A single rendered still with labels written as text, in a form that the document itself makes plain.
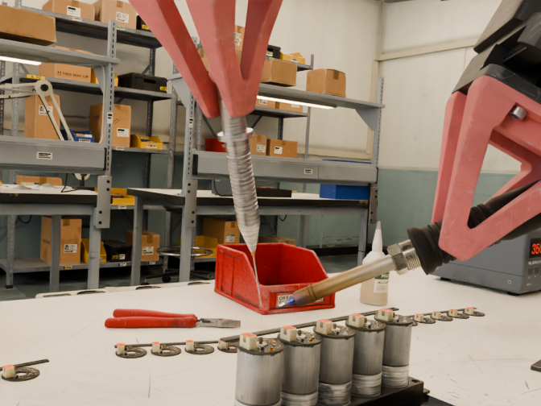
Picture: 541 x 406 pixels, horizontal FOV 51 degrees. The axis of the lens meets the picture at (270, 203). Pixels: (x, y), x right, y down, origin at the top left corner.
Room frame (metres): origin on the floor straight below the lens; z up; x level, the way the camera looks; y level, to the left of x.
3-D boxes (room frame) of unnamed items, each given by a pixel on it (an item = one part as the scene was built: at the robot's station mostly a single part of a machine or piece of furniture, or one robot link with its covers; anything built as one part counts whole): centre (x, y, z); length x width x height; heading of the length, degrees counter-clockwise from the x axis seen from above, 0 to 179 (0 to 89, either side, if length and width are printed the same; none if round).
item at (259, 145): (5.17, 0.28, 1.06); 1.20 x 0.45 x 2.12; 127
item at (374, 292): (0.68, -0.13, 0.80); 0.03 x 0.03 x 0.10
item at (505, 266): (0.85, -0.34, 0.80); 0.15 x 0.12 x 0.10; 39
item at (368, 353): (0.35, -0.06, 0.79); 0.02 x 0.02 x 0.05
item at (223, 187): (3.12, 0.24, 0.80); 0.15 x 0.12 x 0.10; 56
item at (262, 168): (3.20, -0.13, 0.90); 1.30 x 0.06 x 0.12; 127
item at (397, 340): (0.37, -0.08, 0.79); 0.02 x 0.02 x 0.05
